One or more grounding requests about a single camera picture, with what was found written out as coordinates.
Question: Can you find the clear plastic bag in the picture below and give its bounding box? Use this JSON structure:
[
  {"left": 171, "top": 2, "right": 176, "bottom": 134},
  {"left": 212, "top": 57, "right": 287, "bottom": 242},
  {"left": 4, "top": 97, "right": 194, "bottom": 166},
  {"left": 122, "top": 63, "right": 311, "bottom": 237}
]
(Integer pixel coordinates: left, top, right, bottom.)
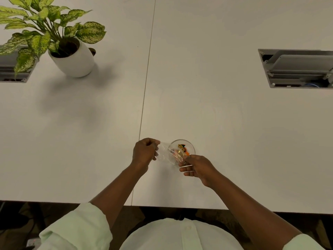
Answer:
[{"left": 156, "top": 142, "right": 193, "bottom": 168}]

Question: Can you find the green variegated leafy plant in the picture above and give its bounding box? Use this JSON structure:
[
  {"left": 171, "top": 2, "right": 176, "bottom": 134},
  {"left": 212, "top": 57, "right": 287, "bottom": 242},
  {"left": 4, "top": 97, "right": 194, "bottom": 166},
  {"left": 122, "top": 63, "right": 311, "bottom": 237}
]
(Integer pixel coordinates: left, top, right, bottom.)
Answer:
[{"left": 0, "top": 0, "right": 106, "bottom": 76}]

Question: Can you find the white power strip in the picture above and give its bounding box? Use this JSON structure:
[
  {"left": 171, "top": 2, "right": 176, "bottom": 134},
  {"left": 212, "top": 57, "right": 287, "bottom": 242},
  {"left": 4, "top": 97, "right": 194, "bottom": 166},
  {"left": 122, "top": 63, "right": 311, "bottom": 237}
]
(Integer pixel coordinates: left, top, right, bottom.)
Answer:
[{"left": 26, "top": 237, "right": 42, "bottom": 250}]

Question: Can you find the white round plant pot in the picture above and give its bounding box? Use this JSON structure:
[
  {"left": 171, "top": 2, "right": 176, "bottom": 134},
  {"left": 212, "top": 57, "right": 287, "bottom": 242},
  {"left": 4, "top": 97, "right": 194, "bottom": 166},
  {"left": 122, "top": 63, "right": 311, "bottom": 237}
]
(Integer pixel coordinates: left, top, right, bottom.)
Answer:
[{"left": 48, "top": 37, "right": 95, "bottom": 78}]

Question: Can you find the person's right hand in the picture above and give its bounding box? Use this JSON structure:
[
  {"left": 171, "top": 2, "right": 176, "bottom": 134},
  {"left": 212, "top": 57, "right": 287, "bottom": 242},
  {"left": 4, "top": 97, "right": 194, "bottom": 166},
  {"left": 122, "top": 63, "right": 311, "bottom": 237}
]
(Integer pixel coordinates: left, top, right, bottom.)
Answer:
[{"left": 178, "top": 155, "right": 221, "bottom": 188}]

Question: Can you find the pale green shirt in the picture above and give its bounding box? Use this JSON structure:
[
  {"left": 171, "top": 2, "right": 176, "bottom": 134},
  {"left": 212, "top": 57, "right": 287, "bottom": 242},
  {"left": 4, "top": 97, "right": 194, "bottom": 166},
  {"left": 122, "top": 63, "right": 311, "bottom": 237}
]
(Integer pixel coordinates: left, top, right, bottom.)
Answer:
[{"left": 38, "top": 202, "right": 326, "bottom": 250}]

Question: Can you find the person's left forearm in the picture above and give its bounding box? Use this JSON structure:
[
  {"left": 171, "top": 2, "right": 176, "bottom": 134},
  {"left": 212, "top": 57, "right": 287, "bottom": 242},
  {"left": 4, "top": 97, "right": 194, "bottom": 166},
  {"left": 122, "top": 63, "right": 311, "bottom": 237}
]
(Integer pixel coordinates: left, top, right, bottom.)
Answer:
[{"left": 90, "top": 162, "right": 149, "bottom": 230}]

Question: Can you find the person's left hand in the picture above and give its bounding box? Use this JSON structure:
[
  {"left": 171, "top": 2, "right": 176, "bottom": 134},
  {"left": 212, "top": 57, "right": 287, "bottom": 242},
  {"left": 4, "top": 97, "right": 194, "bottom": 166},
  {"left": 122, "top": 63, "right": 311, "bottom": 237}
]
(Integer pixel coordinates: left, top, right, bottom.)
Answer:
[{"left": 131, "top": 138, "right": 161, "bottom": 174}]

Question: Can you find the grey table cable box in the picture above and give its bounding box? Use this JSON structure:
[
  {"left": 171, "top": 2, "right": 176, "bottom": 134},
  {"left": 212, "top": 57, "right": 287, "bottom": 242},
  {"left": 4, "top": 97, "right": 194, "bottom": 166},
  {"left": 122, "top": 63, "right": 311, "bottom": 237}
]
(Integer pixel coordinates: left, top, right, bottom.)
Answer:
[
  {"left": 0, "top": 45, "right": 39, "bottom": 83},
  {"left": 258, "top": 48, "right": 333, "bottom": 89}
]

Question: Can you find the person's right forearm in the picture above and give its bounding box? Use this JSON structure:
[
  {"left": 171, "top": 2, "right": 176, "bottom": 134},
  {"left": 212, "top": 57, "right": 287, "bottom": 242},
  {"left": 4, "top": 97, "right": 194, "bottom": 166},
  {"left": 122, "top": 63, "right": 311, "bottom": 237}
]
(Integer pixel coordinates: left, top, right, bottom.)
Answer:
[{"left": 205, "top": 172, "right": 303, "bottom": 250}]

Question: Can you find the small clear glass bowl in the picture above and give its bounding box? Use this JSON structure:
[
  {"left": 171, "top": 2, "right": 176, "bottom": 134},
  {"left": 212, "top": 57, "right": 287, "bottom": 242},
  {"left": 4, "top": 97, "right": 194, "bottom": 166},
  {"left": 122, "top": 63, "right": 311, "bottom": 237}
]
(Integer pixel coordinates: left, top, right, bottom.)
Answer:
[{"left": 168, "top": 139, "right": 196, "bottom": 165}]

